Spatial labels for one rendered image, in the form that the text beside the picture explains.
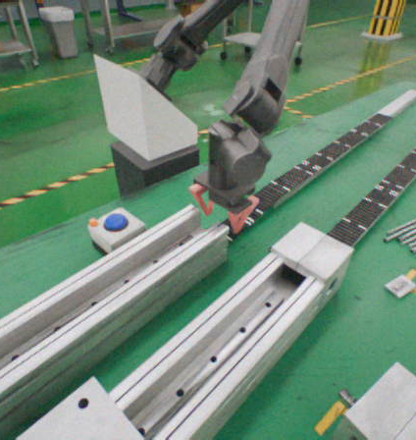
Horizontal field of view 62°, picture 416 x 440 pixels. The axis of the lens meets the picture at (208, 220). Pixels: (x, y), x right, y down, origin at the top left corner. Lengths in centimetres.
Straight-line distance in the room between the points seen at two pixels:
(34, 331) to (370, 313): 52
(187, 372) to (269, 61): 47
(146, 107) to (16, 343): 62
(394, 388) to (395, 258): 35
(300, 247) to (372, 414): 26
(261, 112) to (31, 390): 50
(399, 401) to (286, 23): 56
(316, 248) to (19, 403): 47
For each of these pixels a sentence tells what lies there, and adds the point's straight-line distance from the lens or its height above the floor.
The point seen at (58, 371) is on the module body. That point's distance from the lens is 53.
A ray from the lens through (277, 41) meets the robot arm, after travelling 63.
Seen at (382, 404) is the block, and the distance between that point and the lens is 46.
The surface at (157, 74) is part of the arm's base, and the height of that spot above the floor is 99.
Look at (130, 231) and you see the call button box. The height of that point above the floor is 84.
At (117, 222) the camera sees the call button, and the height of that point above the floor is 85.
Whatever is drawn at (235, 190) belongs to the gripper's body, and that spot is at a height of 92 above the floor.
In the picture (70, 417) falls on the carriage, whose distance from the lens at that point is 41.
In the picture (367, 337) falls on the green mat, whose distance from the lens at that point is 62.
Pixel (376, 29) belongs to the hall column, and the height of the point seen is 11.
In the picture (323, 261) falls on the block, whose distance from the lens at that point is 57.
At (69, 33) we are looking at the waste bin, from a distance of 548.
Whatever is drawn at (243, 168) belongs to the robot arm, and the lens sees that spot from 52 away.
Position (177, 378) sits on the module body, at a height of 82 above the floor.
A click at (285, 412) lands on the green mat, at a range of 53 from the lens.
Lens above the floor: 126
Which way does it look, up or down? 39 degrees down
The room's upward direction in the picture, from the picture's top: straight up
